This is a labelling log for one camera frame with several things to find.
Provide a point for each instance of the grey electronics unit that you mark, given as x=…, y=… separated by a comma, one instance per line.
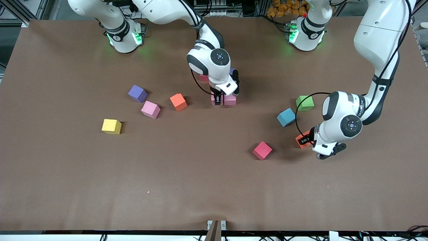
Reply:
x=220, y=11

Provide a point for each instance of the aluminium frame profile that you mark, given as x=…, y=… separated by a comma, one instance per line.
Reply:
x=420, y=7
x=16, y=11

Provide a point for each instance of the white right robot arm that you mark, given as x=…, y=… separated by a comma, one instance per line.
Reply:
x=217, y=72

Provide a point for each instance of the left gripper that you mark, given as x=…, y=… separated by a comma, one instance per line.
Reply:
x=309, y=135

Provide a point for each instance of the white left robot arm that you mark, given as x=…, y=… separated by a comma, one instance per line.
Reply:
x=378, y=33

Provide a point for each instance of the yellow foam cube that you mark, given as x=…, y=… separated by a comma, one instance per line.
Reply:
x=111, y=126

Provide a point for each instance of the metal clamp bracket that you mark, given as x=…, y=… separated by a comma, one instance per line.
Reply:
x=215, y=231

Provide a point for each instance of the orange foam cube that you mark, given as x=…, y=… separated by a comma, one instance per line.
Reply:
x=178, y=102
x=298, y=140

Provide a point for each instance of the red foam cube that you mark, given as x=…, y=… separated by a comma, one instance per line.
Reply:
x=262, y=150
x=204, y=78

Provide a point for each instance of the green foam cube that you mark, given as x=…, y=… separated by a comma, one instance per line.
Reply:
x=306, y=102

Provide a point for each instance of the pink foam cube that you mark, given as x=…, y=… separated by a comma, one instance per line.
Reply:
x=150, y=109
x=230, y=100
x=212, y=101

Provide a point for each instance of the orange snack bag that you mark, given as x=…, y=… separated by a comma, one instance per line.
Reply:
x=284, y=8

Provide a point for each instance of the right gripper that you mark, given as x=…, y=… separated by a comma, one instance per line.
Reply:
x=216, y=92

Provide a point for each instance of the blue foam cube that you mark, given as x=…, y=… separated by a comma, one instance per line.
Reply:
x=286, y=117

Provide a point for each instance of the brown paper table cover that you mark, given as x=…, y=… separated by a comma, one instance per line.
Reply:
x=214, y=187

